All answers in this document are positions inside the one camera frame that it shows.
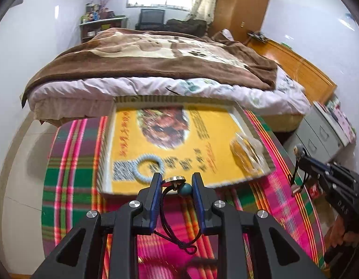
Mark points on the black office chair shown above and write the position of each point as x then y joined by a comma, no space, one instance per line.
152,16

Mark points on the small red packet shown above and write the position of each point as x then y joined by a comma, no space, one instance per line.
314,191

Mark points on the white floral quilt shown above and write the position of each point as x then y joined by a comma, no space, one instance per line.
109,87

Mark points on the grey filing cabinet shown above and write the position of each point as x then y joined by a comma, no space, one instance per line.
319,130

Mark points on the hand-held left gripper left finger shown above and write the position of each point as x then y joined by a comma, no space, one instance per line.
156,186

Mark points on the clear plastic bag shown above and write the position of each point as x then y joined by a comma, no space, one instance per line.
246,154

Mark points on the white pillow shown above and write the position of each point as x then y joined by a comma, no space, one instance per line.
227,35

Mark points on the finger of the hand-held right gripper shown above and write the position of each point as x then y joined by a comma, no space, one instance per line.
313,172
312,160

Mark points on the person's right hand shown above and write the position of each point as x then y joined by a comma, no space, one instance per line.
338,232

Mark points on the small desk shelf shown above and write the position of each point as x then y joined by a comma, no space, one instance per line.
92,29

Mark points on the dark heap of clothes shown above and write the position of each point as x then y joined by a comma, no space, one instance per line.
185,26

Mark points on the bed with brown blanket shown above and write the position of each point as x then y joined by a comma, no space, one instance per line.
138,64

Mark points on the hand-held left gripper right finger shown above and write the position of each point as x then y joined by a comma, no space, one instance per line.
197,189

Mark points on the plaid cloth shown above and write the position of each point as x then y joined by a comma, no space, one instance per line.
71,180

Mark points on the wooden wardrobe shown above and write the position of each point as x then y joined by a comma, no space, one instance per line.
240,5

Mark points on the group of bottles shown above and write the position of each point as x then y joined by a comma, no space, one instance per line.
93,13

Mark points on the wooden headboard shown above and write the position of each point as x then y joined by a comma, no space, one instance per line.
298,66

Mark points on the shallow cardboard box yellow print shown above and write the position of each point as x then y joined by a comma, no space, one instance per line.
214,133

